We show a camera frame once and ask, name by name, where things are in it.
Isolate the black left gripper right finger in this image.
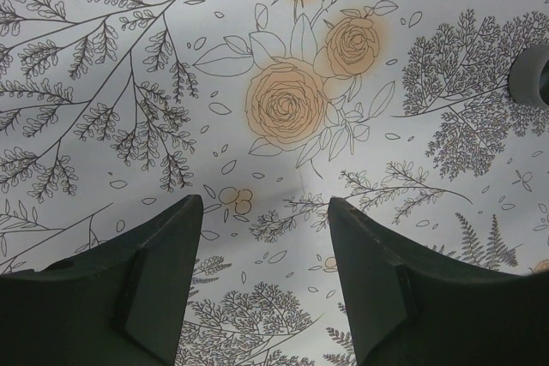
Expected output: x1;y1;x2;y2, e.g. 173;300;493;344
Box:
328;197;548;365

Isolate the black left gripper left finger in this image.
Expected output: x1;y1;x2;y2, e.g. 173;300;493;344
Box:
1;195;203;365

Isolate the small dark round cap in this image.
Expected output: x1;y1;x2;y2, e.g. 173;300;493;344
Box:
509;44;548;111

